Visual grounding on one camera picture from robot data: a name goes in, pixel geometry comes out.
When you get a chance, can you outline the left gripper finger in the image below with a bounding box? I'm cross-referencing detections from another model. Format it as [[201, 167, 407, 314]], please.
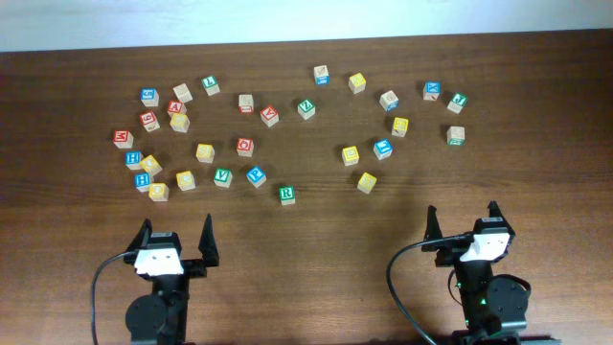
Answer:
[[198, 214, 219, 267], [125, 218, 152, 252]]

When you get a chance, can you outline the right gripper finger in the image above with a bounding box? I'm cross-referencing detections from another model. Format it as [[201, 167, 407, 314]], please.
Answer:
[[488, 200, 503, 219], [423, 205, 443, 242]]

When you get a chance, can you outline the yellow S block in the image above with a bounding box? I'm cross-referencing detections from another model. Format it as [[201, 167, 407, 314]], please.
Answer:
[[356, 172, 377, 195], [195, 144, 215, 163]]

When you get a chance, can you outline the green R letter block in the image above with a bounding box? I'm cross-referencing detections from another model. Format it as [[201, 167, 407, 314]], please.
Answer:
[[279, 186, 296, 206]]

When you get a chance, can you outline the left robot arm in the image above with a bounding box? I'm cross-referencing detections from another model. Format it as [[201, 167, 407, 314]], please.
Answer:
[[124, 216, 219, 345]]

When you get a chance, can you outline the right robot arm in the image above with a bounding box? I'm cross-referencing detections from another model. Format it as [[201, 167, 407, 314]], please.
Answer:
[[423, 201, 531, 344]]

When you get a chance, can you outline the yellow block bottom left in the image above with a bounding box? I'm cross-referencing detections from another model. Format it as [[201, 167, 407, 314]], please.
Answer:
[[148, 183, 170, 202]]

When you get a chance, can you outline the blue H block lower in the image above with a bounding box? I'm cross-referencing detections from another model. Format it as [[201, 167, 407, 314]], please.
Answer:
[[134, 172, 153, 193]]

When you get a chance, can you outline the blue h block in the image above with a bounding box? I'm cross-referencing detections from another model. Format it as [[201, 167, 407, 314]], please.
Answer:
[[125, 151, 144, 171], [134, 172, 153, 193]]

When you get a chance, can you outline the yellow block lower left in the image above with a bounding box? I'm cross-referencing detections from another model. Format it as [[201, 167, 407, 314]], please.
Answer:
[[176, 171, 195, 192]]

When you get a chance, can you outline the green V letter block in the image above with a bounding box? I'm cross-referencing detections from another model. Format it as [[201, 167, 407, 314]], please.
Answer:
[[214, 168, 233, 188]]

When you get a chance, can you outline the yellow block beside H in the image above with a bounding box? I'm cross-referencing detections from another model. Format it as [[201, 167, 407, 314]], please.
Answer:
[[140, 155, 162, 176]]

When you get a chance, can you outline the blue H block upper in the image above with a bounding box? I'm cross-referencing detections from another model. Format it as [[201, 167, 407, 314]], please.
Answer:
[[125, 151, 144, 171]]

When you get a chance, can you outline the blue P letter block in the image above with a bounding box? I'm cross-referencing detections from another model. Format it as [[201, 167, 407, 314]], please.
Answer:
[[246, 166, 267, 188]]

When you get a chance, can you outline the wooden block green side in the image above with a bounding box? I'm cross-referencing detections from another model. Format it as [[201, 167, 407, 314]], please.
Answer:
[[446, 126, 465, 146]]

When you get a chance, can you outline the blue E letter block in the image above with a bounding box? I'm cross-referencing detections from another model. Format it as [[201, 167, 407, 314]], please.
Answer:
[[374, 139, 394, 160]]

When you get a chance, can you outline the red W letter block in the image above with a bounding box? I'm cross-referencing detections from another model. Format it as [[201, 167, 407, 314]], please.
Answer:
[[112, 130, 134, 149]]

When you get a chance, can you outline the red Q letter block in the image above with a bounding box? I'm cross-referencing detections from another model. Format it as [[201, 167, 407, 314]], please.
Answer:
[[237, 138, 255, 157]]

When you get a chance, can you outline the yellow block centre right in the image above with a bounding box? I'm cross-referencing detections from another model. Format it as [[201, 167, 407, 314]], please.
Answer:
[[342, 146, 359, 166]]

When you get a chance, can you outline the green J letter block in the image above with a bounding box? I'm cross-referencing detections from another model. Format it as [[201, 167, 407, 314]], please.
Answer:
[[447, 93, 468, 114]]

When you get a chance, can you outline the red 6 block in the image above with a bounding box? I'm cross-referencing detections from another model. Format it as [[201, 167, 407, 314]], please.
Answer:
[[139, 111, 160, 132]]

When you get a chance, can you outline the yellow block under A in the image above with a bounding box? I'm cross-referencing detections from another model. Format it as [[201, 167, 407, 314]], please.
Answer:
[[170, 113, 191, 133]]

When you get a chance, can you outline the wooden block right of top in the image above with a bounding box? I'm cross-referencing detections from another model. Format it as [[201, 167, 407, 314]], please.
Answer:
[[379, 90, 399, 111]]

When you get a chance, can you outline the blue X letter block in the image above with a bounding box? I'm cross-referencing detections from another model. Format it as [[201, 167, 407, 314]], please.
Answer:
[[422, 80, 442, 101]]

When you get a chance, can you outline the red A block left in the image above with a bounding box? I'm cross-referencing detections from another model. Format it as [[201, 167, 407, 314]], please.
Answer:
[[167, 101, 187, 117]]

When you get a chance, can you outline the red a block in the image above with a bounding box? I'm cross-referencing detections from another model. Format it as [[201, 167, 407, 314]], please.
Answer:
[[261, 105, 280, 127], [167, 101, 187, 117]]

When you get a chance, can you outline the red A block centre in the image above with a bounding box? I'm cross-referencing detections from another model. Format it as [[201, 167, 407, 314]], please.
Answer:
[[261, 105, 280, 127]]

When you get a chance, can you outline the blue S block top left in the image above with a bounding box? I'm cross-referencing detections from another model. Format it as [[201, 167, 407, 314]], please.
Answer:
[[140, 88, 159, 107]]

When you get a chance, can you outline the wooden block red side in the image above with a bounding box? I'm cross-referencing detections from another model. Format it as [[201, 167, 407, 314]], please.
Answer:
[[238, 94, 254, 114]]

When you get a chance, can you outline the plain wooden block top left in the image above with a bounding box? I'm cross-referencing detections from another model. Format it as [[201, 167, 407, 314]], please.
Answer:
[[172, 83, 193, 103]]

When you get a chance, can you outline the green L letter block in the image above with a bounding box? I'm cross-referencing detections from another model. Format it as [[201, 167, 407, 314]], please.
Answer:
[[201, 76, 220, 96]]

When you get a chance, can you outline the yellow block top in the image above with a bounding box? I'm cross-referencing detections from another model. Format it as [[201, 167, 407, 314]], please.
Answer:
[[349, 73, 366, 94]]

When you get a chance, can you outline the green Z letter block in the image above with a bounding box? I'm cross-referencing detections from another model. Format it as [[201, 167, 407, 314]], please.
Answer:
[[297, 99, 316, 120]]

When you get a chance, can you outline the wooden block blue side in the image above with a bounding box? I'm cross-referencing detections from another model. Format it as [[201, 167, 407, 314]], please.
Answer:
[[313, 65, 329, 85]]

